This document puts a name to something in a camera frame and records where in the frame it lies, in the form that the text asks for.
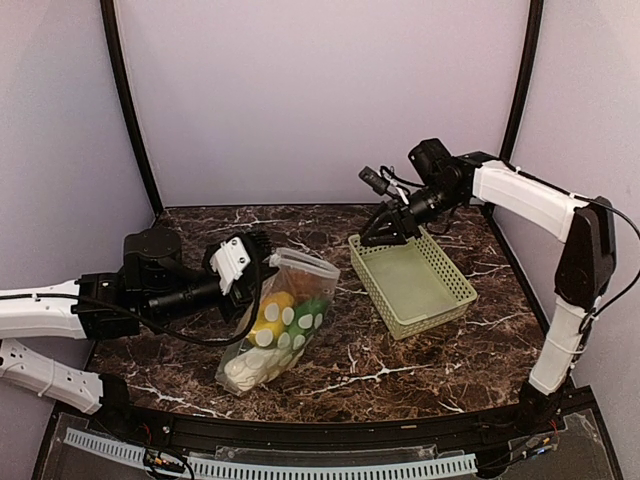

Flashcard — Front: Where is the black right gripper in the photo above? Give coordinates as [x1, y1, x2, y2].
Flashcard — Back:
[359, 180, 466, 245]

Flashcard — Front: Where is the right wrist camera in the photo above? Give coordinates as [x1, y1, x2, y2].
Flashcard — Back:
[358, 166, 407, 203]

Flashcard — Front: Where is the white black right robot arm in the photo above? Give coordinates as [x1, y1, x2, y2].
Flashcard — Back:
[359, 138, 616, 434]

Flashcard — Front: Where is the green bok choy toy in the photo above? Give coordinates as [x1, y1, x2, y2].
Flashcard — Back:
[287, 298, 329, 350]

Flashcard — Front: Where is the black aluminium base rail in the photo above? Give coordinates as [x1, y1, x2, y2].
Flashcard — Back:
[59, 384, 596, 456]

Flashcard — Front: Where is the beige plastic basket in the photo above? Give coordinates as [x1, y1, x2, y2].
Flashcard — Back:
[348, 230, 478, 340]

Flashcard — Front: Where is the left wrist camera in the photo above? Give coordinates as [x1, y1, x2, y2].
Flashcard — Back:
[201, 230, 273, 296]

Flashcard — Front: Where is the right black frame post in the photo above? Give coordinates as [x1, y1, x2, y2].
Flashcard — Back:
[499, 0, 545, 163]

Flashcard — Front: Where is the clear zip top bag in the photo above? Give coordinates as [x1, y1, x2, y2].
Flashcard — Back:
[216, 248, 340, 396]

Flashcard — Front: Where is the brown potato toy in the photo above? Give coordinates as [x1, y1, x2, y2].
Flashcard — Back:
[285, 269, 332, 302]

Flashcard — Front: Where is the grey slotted cable duct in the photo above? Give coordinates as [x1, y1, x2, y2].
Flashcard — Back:
[64, 428, 477, 479]

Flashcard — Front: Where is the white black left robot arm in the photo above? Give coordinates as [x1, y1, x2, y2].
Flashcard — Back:
[1, 228, 272, 436]

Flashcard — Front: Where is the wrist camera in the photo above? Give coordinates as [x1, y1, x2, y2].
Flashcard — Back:
[358, 166, 407, 203]
[201, 230, 273, 296]

